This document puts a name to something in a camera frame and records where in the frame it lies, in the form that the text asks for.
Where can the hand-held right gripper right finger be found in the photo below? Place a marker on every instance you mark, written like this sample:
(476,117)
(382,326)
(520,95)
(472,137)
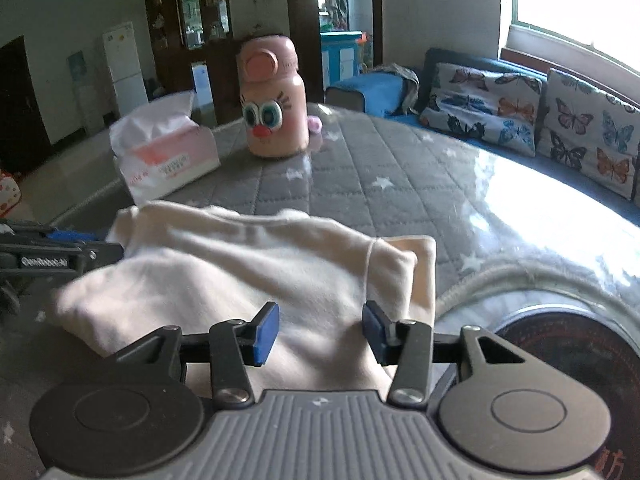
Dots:
(375,331)

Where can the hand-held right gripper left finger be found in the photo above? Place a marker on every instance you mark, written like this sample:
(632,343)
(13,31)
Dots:
(265,336)

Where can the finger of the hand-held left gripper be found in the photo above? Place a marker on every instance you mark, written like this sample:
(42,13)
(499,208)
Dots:
(102,256)

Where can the cream white garment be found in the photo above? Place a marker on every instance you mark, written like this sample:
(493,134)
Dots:
(240,270)

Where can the orange dotted white bag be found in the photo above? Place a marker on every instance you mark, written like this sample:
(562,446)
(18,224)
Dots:
(7,197)

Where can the pink tissue pack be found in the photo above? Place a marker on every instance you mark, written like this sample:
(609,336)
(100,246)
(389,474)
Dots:
(165,152)

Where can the dark wooden door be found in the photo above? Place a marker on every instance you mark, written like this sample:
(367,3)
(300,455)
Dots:
(22,105)

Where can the white water dispenser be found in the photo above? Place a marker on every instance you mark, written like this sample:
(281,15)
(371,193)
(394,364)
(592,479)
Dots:
(82,90)

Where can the white refrigerator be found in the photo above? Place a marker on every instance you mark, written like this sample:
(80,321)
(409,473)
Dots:
(125,67)

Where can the round induction cooktop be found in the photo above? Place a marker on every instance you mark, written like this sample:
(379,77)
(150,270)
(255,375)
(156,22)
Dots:
(565,340)

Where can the white floor appliance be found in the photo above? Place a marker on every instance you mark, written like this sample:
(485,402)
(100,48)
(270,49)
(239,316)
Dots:
(201,85)

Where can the small pink toy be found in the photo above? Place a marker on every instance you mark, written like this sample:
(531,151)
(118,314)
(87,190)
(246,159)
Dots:
(314,125)

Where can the dark wooden display cabinet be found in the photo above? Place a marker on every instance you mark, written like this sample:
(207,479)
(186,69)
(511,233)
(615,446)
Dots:
(167,35)

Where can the pink cartoon face bottle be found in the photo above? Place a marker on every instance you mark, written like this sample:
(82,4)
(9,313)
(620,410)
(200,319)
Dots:
(272,100)

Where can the blue sofa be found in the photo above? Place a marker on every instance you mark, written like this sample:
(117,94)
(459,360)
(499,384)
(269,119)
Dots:
(380,90)

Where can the grey white throw blanket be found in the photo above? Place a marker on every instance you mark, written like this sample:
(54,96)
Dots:
(402,82)

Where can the butterfly print cushion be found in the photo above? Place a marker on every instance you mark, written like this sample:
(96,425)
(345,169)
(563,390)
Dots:
(485,105)
(590,130)

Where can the blue cabinet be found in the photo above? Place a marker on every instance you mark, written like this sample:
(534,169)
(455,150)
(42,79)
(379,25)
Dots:
(340,57)

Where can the dark wooden door frame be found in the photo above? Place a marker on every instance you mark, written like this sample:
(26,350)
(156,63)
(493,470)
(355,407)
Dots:
(302,35)

